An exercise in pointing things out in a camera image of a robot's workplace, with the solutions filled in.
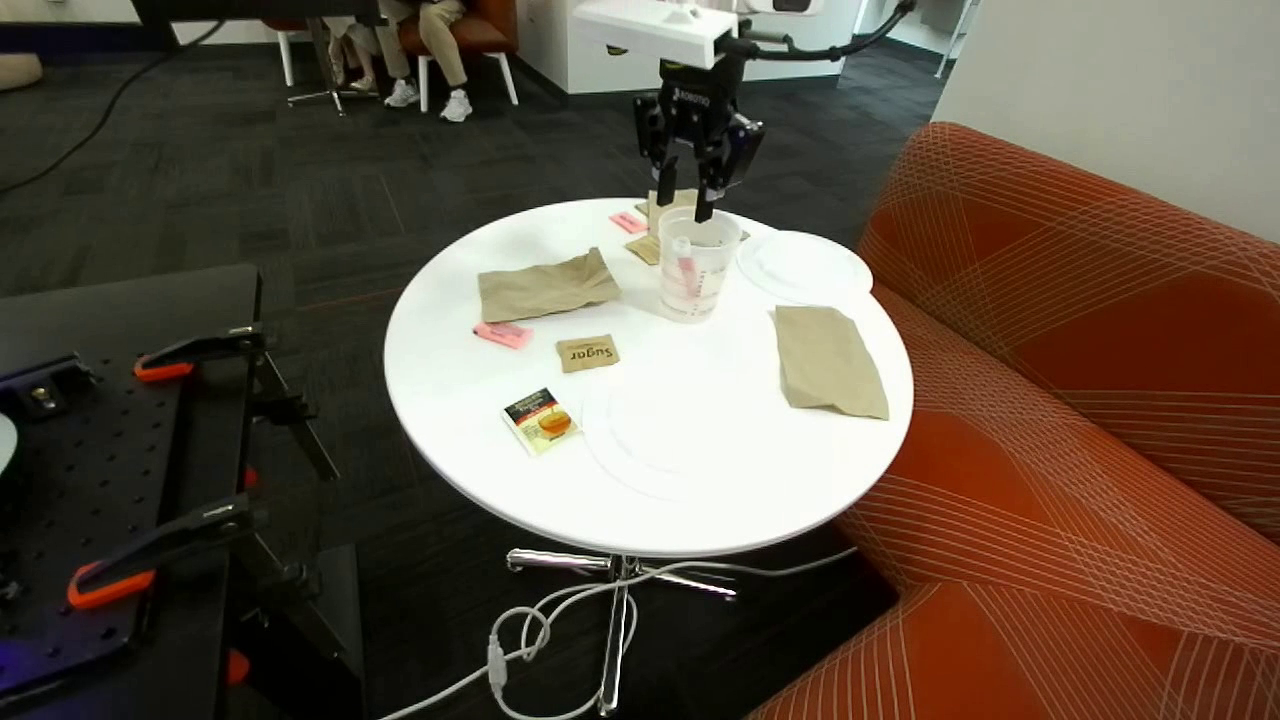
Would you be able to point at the red patterned sofa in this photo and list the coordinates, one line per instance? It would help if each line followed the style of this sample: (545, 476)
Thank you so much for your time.
(1092, 400)

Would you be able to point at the white cabinet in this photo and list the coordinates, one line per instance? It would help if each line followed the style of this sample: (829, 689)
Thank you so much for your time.
(545, 60)

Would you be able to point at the seated person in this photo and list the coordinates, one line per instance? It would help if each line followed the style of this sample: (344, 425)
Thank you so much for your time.
(350, 45)

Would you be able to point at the clear plastic measuring cup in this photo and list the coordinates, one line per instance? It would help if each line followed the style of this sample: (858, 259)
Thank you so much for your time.
(722, 264)

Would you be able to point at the black perforated work table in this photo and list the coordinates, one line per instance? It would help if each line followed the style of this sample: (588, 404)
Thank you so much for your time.
(82, 467)

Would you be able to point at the white legged red chair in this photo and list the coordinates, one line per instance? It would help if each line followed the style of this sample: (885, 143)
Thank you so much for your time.
(505, 72)

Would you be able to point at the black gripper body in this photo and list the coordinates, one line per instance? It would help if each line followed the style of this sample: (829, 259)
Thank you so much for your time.
(697, 96)

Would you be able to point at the brown sugar packet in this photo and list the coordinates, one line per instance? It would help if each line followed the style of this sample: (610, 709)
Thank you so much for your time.
(588, 355)
(645, 249)

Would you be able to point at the chrome table base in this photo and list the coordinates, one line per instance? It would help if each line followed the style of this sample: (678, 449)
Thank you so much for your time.
(562, 563)

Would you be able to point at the black orange bar clamp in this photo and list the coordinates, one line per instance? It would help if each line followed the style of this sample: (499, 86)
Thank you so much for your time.
(113, 583)
(166, 369)

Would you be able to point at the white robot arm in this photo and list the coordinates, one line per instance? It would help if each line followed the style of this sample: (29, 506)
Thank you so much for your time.
(655, 32)

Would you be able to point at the pink sweetener packet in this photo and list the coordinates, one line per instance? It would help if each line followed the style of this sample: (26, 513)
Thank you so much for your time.
(500, 339)
(631, 222)

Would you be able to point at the beige floor cushion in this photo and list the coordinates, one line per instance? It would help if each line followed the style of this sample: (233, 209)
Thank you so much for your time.
(13, 72)

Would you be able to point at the black orange tea packet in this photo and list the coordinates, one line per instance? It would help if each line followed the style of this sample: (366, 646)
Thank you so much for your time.
(542, 421)

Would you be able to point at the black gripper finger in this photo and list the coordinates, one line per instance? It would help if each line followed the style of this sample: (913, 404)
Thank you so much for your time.
(662, 166)
(709, 183)

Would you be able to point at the seated person tan trousers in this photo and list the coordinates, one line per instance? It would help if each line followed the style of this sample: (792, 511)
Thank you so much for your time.
(440, 43)

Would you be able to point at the white round plate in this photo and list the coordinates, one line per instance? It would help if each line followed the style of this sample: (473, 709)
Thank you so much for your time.
(804, 264)
(666, 440)

